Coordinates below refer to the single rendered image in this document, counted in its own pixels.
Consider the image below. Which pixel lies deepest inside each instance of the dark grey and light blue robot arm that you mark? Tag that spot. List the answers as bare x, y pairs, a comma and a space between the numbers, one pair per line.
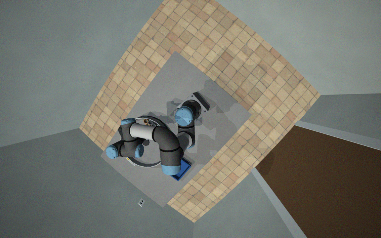
172, 147

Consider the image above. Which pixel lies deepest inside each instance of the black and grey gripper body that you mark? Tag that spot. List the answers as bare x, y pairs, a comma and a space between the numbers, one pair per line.
141, 140

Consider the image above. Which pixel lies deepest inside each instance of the blue plastic crate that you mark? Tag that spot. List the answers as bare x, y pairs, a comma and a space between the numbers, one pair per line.
185, 166

